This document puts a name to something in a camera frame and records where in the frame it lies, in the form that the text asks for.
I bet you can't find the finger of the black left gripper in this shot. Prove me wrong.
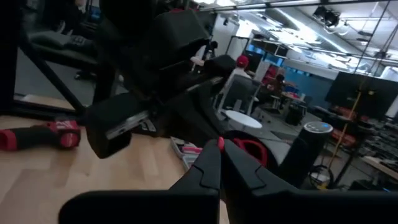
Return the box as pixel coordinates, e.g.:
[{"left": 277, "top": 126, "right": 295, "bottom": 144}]
[{"left": 157, "top": 83, "right": 226, "bottom": 147}]

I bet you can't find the grey open tool case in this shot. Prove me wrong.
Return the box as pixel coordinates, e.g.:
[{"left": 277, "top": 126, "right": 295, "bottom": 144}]
[{"left": 170, "top": 136, "right": 203, "bottom": 170}]

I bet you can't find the white power strip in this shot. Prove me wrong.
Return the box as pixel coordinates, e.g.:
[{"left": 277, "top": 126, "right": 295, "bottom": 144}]
[{"left": 309, "top": 164, "right": 335, "bottom": 189}]

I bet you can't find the black monitor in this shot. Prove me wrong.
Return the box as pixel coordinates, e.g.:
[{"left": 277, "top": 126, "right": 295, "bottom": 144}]
[{"left": 325, "top": 71, "right": 398, "bottom": 121}]

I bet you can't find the red cordless drill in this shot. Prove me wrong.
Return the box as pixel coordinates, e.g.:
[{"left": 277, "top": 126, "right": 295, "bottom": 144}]
[{"left": 0, "top": 119, "right": 81, "bottom": 152}]

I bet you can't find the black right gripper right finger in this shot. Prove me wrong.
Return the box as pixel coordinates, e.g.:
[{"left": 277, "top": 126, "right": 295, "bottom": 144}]
[{"left": 221, "top": 139, "right": 398, "bottom": 224}]

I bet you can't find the black desk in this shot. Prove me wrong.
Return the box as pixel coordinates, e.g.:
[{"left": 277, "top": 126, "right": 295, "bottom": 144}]
[{"left": 26, "top": 29, "right": 100, "bottom": 68}]

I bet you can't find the black tower fan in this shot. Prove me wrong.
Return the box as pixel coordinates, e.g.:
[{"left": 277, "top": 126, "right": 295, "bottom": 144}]
[{"left": 278, "top": 121, "right": 334, "bottom": 189}]

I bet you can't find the white round pedestal table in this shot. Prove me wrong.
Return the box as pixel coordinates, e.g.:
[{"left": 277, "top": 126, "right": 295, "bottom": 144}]
[{"left": 224, "top": 110, "right": 264, "bottom": 131}]

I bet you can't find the black ceiling camera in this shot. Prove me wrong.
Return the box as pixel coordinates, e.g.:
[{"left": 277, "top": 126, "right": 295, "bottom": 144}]
[{"left": 312, "top": 5, "right": 341, "bottom": 28}]

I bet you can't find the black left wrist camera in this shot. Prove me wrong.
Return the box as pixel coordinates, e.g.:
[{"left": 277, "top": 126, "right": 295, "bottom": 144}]
[{"left": 146, "top": 9, "right": 211, "bottom": 71}]

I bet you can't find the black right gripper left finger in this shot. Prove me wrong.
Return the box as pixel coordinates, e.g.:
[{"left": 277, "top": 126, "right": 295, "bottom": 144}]
[{"left": 58, "top": 139, "right": 221, "bottom": 224}]

